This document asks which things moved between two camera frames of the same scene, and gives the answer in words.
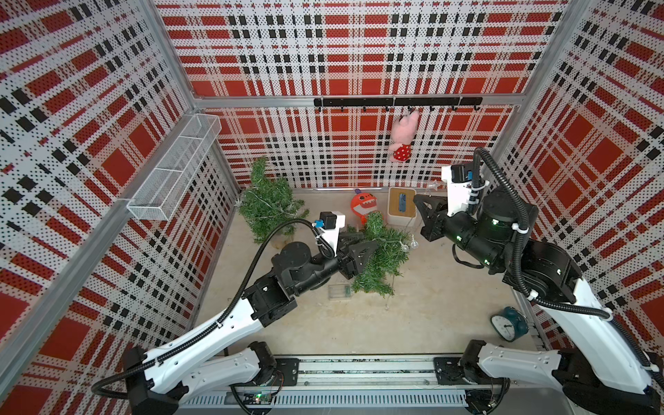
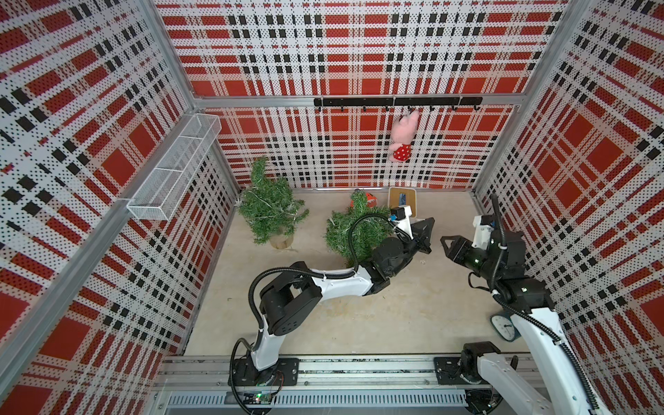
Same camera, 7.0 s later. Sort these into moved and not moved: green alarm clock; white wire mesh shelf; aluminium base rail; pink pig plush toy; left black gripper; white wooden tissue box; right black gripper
Moved: right black gripper; left black gripper
Not moved: white wooden tissue box; green alarm clock; white wire mesh shelf; aluminium base rail; pink pig plush toy
